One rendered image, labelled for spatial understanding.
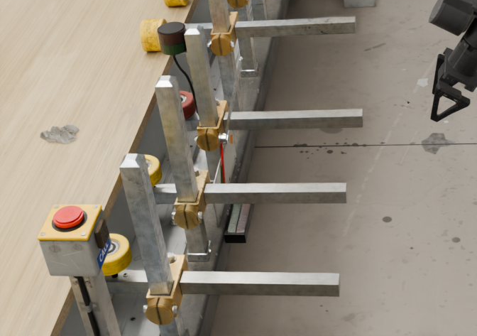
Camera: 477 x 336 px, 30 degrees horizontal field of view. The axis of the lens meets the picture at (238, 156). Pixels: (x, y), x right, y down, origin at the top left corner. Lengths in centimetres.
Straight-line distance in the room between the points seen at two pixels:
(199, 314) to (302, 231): 128
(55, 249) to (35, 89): 105
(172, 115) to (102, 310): 51
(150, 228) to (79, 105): 65
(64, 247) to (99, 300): 12
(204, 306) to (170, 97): 43
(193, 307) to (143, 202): 37
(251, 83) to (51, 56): 54
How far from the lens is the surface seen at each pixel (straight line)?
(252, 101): 236
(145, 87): 210
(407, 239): 294
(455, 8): 163
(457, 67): 167
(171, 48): 187
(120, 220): 201
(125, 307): 194
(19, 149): 199
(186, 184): 175
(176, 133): 168
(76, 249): 118
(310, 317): 271
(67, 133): 197
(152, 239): 152
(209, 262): 187
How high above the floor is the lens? 193
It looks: 35 degrees down
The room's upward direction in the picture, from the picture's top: 9 degrees counter-clockwise
